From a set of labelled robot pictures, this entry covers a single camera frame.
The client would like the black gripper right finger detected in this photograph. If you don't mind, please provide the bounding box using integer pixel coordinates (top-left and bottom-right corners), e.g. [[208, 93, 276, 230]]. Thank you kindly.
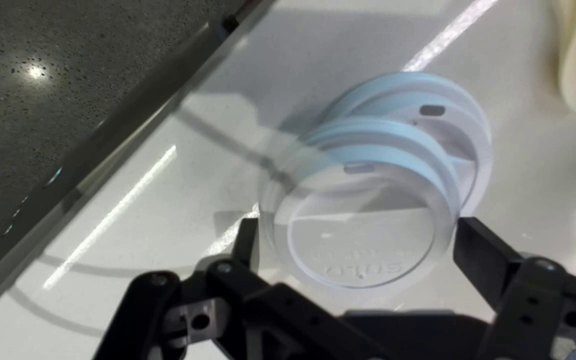
[[452, 217, 576, 360]]

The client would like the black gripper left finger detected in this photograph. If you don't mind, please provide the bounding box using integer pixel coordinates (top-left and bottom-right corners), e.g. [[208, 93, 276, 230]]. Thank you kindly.
[[95, 219, 394, 360]]

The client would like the white plastic cup lid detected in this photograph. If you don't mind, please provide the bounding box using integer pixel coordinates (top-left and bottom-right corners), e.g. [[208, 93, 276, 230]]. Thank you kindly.
[[261, 115, 460, 291]]

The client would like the white lid on counter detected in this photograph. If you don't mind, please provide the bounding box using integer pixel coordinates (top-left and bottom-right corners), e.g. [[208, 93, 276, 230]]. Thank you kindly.
[[324, 71, 493, 216]]

